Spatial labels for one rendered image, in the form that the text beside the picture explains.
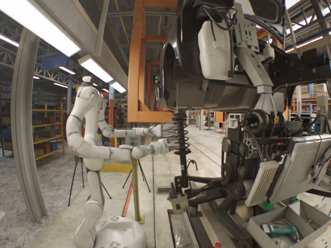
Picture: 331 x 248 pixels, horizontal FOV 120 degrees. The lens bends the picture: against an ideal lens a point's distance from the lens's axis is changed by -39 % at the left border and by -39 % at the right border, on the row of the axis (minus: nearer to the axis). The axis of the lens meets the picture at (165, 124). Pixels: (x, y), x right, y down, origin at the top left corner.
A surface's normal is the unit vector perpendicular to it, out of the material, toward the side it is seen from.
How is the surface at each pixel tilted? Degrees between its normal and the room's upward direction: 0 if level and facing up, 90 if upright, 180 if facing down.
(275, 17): 115
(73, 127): 67
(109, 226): 73
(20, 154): 90
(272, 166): 106
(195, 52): 89
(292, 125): 80
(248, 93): 134
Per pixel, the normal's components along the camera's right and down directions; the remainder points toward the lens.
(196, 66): 0.06, 0.04
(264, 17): 0.00, 0.47
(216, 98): 0.05, 0.73
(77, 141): 0.57, -0.39
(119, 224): 0.26, -0.23
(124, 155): 0.51, -0.20
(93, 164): 0.30, 0.05
